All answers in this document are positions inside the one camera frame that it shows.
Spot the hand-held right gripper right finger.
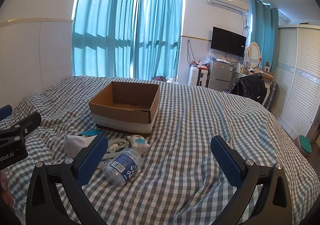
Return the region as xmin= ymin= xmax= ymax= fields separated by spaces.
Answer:
xmin=210 ymin=136 xmax=299 ymax=225

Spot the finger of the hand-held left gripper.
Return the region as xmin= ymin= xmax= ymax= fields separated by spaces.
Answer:
xmin=0 ymin=105 xmax=13 ymax=122
xmin=0 ymin=112 xmax=42 ymax=141

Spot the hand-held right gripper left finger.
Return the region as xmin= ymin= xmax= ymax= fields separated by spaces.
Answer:
xmin=25 ymin=133 xmax=109 ymax=225

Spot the white cloth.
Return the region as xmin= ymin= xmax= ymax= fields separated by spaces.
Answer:
xmin=64 ymin=134 xmax=97 ymax=158

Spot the teal and silver packet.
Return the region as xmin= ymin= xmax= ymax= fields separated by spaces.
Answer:
xmin=80 ymin=129 xmax=100 ymax=137

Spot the pale green plastic tool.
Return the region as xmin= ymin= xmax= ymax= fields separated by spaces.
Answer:
xmin=98 ymin=137 xmax=131 ymax=168

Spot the clear cotton swab jar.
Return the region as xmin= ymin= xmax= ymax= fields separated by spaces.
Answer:
xmin=102 ymin=147 xmax=143 ymax=187

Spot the white toy figure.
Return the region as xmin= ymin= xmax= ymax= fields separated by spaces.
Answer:
xmin=127 ymin=134 xmax=150 ymax=153

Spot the cardboard box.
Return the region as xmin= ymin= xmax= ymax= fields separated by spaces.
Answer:
xmin=89 ymin=81 xmax=160 ymax=137

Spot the person's left hand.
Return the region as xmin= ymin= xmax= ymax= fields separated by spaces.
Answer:
xmin=0 ymin=172 xmax=14 ymax=207

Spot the checked bed sheet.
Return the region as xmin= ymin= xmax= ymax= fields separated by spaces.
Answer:
xmin=0 ymin=75 xmax=320 ymax=225

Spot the black jacket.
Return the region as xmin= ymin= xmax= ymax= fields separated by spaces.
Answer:
xmin=234 ymin=74 xmax=268 ymax=102

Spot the pink bin with green lid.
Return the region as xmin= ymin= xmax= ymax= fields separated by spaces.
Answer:
xmin=295 ymin=135 xmax=312 ymax=154

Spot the grey suitcase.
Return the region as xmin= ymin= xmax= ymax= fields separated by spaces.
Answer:
xmin=264 ymin=81 xmax=279 ymax=111

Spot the grey fridge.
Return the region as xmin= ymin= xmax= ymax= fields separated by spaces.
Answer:
xmin=208 ymin=59 xmax=234 ymax=90

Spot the white suitcase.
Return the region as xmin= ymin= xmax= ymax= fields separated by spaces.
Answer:
xmin=188 ymin=65 xmax=209 ymax=87

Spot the clear plastic bag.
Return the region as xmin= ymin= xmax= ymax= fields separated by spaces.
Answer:
xmin=200 ymin=50 xmax=215 ymax=66

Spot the oval white mirror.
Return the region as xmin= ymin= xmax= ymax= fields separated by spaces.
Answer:
xmin=244 ymin=42 xmax=262 ymax=69

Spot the white louvred wardrobe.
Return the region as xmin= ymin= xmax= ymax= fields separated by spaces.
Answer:
xmin=271 ymin=24 xmax=320 ymax=138

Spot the wide teal curtain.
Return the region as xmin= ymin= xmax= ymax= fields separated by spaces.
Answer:
xmin=72 ymin=0 xmax=139 ymax=79

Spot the teal curtain beside wardrobe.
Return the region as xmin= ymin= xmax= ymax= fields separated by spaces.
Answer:
xmin=251 ymin=0 xmax=279 ymax=74

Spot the narrow teal curtain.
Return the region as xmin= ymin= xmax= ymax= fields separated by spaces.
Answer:
xmin=132 ymin=0 xmax=184 ymax=82

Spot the white air conditioner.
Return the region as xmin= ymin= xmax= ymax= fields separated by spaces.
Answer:
xmin=206 ymin=0 xmax=250 ymax=14

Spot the dark wall cable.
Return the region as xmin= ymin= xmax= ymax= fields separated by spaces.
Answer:
xmin=187 ymin=39 xmax=196 ymax=66

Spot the black wall television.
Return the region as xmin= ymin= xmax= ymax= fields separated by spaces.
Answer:
xmin=210 ymin=26 xmax=247 ymax=57

